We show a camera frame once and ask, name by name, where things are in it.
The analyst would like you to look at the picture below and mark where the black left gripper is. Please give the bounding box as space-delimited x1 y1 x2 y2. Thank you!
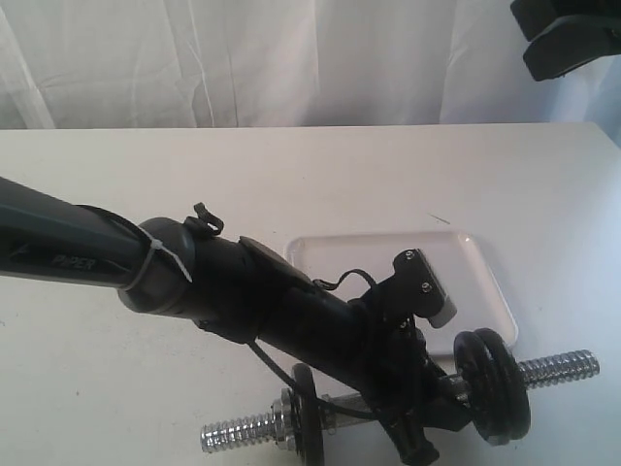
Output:
348 300 473 466

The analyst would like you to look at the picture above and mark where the white zip tie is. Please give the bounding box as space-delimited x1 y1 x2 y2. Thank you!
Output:
120 225 193 291

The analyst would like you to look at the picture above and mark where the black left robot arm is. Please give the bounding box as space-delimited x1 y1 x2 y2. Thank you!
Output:
1 180 472 465

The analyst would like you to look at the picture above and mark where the white plastic tray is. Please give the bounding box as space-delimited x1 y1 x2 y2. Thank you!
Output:
284 230 519 358

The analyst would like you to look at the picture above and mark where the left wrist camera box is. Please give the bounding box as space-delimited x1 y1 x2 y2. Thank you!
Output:
380 249 456 329

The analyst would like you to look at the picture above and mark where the black weight plate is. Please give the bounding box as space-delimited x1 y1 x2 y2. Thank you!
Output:
474 328 531 445

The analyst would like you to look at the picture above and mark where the chrome spinlock collar nut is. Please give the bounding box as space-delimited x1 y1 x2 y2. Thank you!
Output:
272 389 295 450

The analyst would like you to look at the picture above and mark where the chrome dumbbell bar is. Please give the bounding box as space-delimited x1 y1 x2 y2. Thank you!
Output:
200 349 600 453

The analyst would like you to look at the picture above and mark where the black plate bar end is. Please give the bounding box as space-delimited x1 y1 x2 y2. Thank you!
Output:
453 331 493 440
292 363 325 466

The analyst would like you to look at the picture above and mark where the white curtain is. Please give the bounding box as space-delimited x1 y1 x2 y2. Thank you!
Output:
1 1 620 138

